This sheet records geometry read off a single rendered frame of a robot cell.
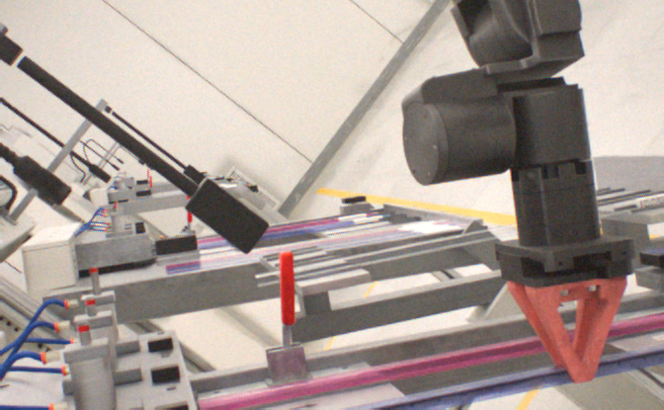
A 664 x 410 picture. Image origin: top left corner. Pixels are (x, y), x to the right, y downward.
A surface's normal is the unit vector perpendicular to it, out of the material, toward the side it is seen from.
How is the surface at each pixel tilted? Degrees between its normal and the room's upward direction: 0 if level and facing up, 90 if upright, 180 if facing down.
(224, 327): 90
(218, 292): 90
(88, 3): 90
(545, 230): 65
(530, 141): 61
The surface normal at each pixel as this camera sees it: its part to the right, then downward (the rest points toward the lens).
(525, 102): -0.54, 0.11
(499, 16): -0.86, 0.35
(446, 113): 0.17, -0.66
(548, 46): 0.31, -0.21
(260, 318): 0.18, 0.03
